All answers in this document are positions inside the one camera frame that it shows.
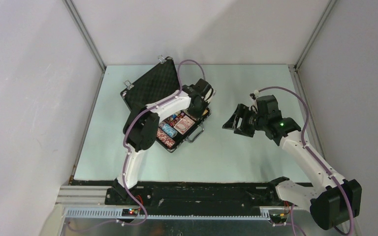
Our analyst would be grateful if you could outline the red white chip row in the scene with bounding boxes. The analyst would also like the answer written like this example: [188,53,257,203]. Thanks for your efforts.
[157,128,175,149]

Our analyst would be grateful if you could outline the black poker set case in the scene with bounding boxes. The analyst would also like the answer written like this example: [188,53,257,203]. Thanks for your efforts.
[121,56,213,153]

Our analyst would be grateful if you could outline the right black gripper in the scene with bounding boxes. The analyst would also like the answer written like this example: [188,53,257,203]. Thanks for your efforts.
[222,103,267,138]

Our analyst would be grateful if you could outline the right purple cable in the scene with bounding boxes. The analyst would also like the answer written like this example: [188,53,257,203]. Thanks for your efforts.
[257,86,355,236]

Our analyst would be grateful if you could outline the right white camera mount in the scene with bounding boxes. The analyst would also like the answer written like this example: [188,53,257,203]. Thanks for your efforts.
[249,90,259,105]

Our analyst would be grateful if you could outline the light blue chip stack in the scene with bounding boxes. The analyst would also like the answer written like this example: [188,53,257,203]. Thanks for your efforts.
[159,122,178,138]

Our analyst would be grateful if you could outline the red dice in case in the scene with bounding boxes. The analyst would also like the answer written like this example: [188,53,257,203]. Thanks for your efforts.
[167,112,186,127]

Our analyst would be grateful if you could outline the red playing card deck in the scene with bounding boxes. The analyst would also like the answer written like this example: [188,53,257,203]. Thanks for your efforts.
[174,116,195,135]

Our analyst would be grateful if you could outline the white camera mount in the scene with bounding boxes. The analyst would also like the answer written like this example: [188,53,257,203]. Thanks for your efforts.
[249,90,259,105]
[204,88,216,103]

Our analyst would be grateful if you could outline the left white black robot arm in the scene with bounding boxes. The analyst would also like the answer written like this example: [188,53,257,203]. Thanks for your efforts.
[117,79,216,205]

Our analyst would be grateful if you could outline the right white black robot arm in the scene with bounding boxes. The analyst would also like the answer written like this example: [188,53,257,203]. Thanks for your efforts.
[222,95,362,230]

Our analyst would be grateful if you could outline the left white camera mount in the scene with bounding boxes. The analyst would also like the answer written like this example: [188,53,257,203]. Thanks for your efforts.
[204,88,216,103]

